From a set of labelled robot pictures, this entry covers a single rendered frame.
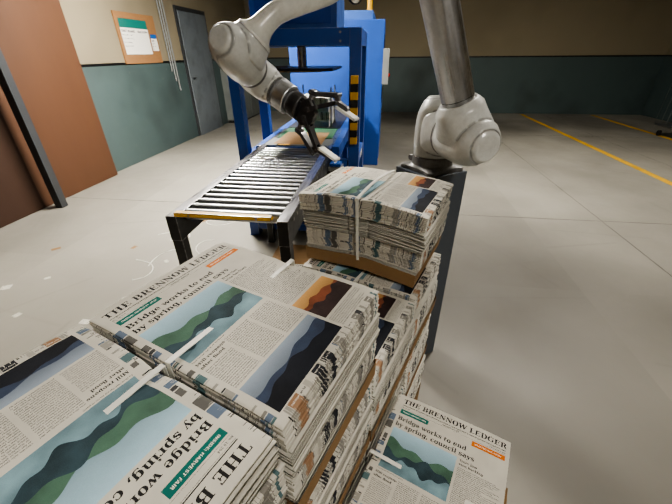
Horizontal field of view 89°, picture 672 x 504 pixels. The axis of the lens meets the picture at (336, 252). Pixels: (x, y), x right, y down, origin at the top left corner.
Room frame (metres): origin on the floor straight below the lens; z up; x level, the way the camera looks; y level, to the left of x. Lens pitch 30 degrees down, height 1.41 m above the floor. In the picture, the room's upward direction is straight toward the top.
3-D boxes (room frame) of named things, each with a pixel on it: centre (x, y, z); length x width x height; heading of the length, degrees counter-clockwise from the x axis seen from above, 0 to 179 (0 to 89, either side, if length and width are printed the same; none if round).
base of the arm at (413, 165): (1.38, -0.38, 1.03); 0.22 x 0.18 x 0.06; 29
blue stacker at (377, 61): (5.69, -0.16, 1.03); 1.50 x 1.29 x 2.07; 172
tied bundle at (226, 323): (0.44, 0.15, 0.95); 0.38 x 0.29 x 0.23; 62
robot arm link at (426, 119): (1.36, -0.39, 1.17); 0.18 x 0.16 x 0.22; 14
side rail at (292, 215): (1.96, 0.13, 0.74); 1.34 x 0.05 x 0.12; 172
